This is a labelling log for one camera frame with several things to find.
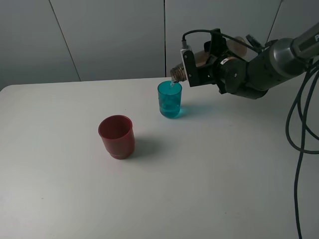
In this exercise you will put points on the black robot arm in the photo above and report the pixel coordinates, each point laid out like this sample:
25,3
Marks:
281,61

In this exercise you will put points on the teal translucent plastic cup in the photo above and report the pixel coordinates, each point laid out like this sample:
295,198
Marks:
169,96

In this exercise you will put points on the red plastic cup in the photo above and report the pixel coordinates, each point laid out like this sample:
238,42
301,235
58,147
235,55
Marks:
117,136

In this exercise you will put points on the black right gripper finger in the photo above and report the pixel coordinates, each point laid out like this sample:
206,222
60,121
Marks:
217,46

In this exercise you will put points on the wrist camera with black bracket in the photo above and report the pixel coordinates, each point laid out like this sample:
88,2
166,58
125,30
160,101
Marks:
189,65

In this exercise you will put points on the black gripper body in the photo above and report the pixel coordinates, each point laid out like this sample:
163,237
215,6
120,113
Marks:
227,72

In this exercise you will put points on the brown translucent water bottle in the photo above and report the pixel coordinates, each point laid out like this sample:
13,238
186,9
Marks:
236,48

